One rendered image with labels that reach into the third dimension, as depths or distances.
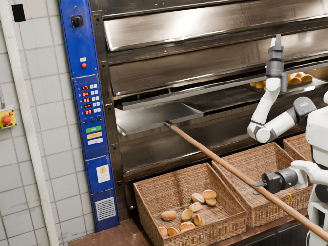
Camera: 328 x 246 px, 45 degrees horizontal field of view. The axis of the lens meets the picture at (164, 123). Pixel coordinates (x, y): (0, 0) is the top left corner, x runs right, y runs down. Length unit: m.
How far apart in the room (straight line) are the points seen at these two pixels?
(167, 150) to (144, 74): 0.54
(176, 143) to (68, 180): 0.74
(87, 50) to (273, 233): 1.59
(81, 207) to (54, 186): 0.24
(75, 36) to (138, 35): 0.37
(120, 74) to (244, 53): 0.87
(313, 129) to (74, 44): 1.31
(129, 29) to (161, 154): 0.83
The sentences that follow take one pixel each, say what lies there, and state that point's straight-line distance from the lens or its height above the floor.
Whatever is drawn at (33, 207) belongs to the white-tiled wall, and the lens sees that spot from 2.54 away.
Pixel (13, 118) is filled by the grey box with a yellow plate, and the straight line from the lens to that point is 2.23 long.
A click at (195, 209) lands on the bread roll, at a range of 2.73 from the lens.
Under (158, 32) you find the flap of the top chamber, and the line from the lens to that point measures 2.40.
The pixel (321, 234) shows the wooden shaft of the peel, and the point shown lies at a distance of 1.61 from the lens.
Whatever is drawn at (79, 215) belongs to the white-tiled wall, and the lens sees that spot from 2.63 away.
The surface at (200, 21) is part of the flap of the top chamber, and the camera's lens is 2.53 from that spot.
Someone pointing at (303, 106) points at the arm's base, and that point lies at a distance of 2.23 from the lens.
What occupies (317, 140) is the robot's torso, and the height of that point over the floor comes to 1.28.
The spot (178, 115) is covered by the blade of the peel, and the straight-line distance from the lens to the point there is 2.71.
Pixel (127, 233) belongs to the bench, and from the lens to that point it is 2.64.
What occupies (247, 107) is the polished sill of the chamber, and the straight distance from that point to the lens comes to 2.87.
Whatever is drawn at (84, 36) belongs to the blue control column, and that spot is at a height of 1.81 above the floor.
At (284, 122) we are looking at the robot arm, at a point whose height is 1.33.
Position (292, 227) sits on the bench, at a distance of 2.78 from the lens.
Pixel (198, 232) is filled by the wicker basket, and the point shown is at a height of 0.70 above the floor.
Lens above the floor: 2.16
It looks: 22 degrees down
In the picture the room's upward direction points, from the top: 5 degrees counter-clockwise
